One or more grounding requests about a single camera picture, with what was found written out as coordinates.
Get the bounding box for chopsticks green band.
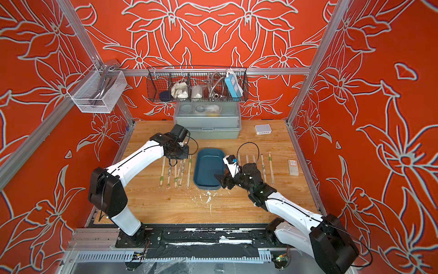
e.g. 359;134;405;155
159;157;166;187

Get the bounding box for clear plastic wall basket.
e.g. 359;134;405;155
67;62;127;114

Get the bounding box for chopsticks eleventh pair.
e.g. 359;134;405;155
268;151;275;184

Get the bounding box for blue white box in basket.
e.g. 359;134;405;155
225;68;243;99

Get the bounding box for grey-green lidded storage box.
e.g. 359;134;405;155
173;102;242;140

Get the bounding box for black wire wall basket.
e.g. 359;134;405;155
147;66;249;102

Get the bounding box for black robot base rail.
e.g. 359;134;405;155
115;223;292;259

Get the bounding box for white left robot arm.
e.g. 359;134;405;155
88;124;190;237

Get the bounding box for metal tongs in basket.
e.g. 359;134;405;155
91;59;120;106

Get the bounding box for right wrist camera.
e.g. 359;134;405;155
223;155;241;178

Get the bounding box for white remote control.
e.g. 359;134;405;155
288;159;300;177

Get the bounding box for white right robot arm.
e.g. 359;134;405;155
215;163;359;274

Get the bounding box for white network switch box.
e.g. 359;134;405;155
254;124;272;135

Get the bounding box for teal plastic chopstick bin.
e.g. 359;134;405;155
193;148;225;191

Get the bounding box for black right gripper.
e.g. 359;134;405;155
213;166;255;195

